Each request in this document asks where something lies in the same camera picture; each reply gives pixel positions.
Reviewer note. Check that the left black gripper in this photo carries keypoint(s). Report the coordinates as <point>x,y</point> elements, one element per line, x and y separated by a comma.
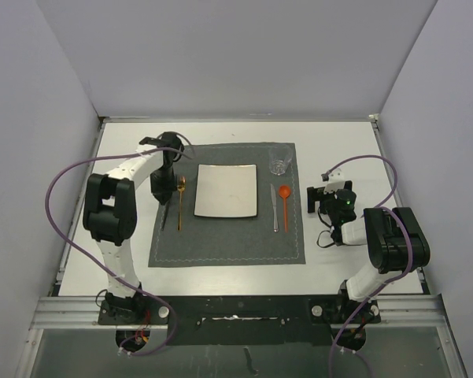
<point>162,194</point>

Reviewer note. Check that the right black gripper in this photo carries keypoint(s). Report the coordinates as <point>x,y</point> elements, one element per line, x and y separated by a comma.
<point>315,195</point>

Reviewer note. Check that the gold fork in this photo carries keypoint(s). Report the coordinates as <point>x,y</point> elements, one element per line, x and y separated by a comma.
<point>181,187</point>

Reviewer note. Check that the dark thin utensil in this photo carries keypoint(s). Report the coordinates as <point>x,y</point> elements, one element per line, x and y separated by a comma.
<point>164,215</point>

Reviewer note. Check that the orange plastic spoon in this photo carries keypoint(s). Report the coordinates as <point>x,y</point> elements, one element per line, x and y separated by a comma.
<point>284,193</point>

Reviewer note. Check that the dark grey cloth placemat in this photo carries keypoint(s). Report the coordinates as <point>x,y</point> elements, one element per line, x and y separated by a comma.
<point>206,241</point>

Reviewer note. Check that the silver table knife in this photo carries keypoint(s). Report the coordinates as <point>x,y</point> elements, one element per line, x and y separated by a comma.
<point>274,208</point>

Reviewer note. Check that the white square plate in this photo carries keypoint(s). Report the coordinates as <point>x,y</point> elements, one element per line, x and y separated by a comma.
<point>226,191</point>

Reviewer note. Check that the clear plastic cup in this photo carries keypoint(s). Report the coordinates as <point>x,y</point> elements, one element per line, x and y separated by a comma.
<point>280,156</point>

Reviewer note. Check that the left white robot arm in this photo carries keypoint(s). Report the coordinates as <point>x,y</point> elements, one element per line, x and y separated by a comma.
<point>110,214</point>

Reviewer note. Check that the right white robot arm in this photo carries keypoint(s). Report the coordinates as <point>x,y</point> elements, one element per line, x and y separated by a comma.
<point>395,241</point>

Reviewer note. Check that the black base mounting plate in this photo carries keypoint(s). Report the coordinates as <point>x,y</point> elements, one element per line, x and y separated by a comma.
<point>248,320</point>

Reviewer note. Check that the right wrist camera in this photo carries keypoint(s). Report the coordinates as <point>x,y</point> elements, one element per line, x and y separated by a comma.
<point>333,180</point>

